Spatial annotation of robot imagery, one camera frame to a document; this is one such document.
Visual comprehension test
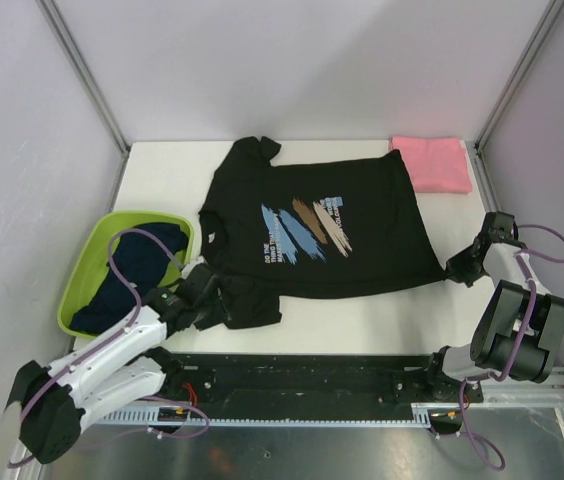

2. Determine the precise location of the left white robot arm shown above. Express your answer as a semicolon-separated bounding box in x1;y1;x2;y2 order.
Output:
8;263;227;469

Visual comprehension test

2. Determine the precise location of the black printed t shirt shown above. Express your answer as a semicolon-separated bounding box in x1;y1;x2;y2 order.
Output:
199;137;445;330

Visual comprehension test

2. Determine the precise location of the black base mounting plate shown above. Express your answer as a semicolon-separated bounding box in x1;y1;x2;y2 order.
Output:
158;352;458;418

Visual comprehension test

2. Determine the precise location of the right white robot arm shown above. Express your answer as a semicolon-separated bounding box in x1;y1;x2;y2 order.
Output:
423;211;564;402

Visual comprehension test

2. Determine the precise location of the grey slotted cable duct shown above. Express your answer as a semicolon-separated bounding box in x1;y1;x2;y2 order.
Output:
96;403;433;427

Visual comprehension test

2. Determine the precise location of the navy blue t shirt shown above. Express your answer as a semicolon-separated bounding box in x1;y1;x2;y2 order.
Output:
69;223;191;334

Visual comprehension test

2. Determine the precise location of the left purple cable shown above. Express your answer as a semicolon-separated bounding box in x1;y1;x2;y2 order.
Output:
6;227;211;469

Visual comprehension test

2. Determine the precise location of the folded pink t shirt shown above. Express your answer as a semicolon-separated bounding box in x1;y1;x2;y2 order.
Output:
390;136;473;194

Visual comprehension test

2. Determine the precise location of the green plastic bin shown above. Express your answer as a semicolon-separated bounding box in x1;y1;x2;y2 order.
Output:
56;210;197;339

